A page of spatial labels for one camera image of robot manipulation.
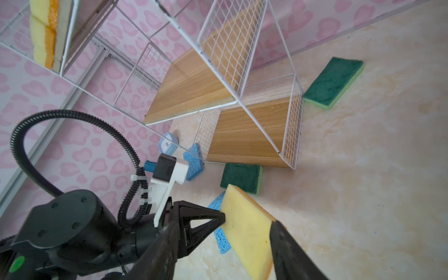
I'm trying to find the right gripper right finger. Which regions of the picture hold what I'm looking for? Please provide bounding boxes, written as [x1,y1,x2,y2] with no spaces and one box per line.
[269,220,328,280]

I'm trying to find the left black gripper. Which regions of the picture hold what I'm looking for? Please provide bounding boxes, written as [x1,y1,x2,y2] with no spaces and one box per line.
[150,197,226,261]

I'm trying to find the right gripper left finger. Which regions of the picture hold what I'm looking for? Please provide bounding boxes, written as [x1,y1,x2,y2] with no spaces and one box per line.
[120,220,180,280]

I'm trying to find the yellow sponge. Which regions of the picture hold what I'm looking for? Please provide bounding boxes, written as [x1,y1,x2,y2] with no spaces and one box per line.
[220,184,276,280]
[30,15,56,70]
[30,0,59,30]

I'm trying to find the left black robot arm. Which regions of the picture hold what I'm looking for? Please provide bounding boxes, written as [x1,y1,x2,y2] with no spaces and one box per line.
[1,190,225,280]

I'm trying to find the green sponge by shelf front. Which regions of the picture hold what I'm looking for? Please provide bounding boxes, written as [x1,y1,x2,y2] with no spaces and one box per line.
[220,163,264,196]

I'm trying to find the green sponge behind shelf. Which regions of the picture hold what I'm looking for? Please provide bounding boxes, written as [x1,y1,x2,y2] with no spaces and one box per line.
[303,57,365,110]

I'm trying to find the blue sponge centre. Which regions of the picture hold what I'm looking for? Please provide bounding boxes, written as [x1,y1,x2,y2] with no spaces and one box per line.
[208,192,231,254]

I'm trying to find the blue sponge near clock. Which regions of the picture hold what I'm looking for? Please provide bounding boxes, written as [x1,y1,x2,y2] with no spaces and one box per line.
[183,143,204,181]

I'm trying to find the light blue square clock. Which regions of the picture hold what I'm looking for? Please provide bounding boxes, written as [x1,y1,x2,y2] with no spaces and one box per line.
[158,132,179,156]

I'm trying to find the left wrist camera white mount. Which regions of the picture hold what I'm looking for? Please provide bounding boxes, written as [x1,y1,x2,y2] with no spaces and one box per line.
[131,154,189,228]

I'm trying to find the left black corrugated cable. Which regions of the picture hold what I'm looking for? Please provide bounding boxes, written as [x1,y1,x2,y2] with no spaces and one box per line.
[9,109,151,230]

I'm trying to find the white wire wooden shelf rack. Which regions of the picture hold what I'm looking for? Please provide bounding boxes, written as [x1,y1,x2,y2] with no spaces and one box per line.
[0,0,305,171]

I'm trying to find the left diagonal aluminium frame bar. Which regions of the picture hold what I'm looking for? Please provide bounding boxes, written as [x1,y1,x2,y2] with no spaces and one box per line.
[1,44,109,216]

